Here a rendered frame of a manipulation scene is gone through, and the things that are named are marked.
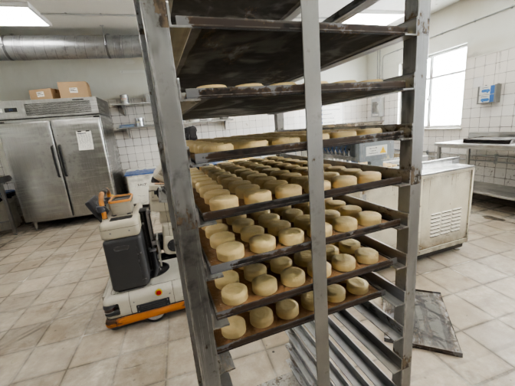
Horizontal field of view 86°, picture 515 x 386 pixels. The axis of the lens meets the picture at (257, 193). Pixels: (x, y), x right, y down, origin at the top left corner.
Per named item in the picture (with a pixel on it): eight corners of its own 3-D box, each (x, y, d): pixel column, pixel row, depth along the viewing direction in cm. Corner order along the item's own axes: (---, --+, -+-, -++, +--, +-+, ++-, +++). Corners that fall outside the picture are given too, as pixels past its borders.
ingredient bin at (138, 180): (131, 214, 505) (123, 173, 487) (135, 205, 564) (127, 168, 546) (162, 209, 521) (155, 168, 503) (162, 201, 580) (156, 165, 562)
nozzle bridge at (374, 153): (339, 169, 291) (339, 137, 283) (393, 180, 224) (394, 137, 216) (312, 174, 281) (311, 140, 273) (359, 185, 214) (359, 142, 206)
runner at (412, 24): (265, 91, 106) (264, 83, 105) (271, 90, 107) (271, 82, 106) (405, 34, 47) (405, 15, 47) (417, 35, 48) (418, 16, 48)
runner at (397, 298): (275, 222, 119) (274, 216, 118) (280, 221, 120) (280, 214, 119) (395, 307, 60) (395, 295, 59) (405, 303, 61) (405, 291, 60)
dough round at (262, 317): (274, 313, 61) (273, 305, 60) (272, 329, 56) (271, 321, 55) (252, 312, 61) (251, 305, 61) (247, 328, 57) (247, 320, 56)
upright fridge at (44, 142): (129, 206, 562) (107, 102, 515) (120, 219, 477) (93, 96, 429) (50, 217, 528) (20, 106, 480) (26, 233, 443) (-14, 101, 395)
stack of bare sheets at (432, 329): (382, 287, 223) (382, 284, 222) (440, 296, 207) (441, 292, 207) (384, 341, 170) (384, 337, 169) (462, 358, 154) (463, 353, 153)
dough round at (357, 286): (346, 282, 70) (346, 276, 69) (368, 284, 68) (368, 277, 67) (346, 294, 65) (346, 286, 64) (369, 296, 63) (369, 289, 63)
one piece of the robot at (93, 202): (104, 230, 193) (82, 205, 186) (112, 217, 226) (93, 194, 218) (119, 222, 195) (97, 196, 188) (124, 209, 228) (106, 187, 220)
